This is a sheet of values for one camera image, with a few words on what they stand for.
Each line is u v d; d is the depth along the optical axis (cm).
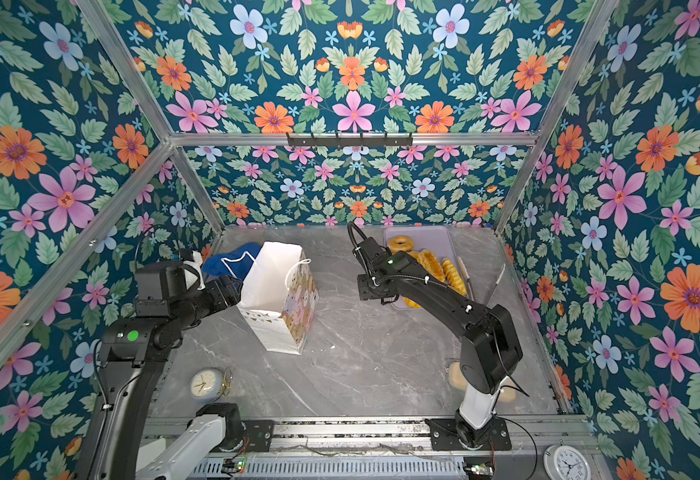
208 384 78
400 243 111
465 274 101
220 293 58
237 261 70
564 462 68
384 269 59
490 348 45
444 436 72
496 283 99
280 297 92
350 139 92
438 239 116
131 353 41
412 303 56
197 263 61
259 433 74
